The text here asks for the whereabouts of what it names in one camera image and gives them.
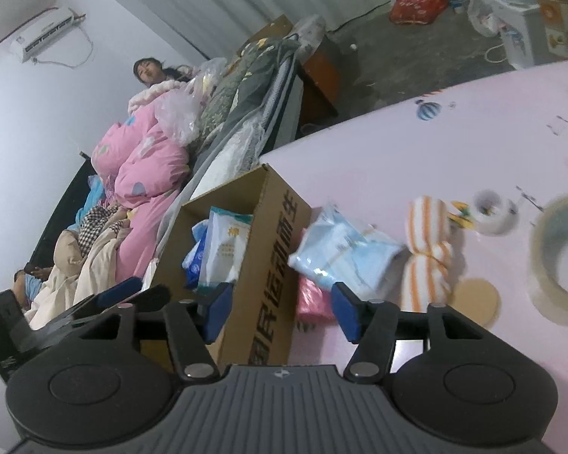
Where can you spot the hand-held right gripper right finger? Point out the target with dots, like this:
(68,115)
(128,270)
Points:
(348,314)

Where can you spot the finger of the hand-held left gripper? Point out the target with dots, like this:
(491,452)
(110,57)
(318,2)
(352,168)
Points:
(118,291)
(154,299)

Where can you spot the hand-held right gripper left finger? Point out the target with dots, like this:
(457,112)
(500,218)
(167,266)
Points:
(215,312)

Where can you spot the white printed plastic pack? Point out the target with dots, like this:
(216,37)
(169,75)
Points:
(227,250)

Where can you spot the light blue plastic packet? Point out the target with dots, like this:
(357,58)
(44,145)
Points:
(341,250)

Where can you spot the brown cardboard box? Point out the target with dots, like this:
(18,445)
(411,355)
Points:
(270,265)

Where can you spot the small white tape roll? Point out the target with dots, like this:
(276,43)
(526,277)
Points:
(506,220)

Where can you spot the beige blanket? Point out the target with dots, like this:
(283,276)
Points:
(104,265)

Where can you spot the pink plastic packet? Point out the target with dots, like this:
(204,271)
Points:
(312,302)

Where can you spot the black white checkered cloth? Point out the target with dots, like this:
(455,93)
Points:
(92,227)

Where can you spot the black headboard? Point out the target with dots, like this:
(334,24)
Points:
(61,208)

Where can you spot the orange striped rolled towel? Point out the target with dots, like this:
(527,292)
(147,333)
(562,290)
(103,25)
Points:
(426,227)

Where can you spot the pink quilt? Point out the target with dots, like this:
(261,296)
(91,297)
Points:
(142,165)

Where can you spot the round beige coaster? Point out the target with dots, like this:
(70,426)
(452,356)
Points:
(475,302)

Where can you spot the clear plastic bag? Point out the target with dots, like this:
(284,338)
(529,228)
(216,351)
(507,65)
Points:
(180,108)

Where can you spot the large beige tape roll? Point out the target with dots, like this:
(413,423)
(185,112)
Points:
(542,255)

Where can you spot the grey floral blanket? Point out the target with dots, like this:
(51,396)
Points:
(236,85)

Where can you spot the white air conditioner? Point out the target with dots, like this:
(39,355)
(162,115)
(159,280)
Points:
(47,33)

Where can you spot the red bag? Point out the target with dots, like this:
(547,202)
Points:
(416,7)

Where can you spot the white plastic bag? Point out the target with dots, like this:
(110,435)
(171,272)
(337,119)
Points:
(483,16)

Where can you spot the wooden bed frame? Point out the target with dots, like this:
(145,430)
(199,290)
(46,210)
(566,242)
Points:
(319,75)

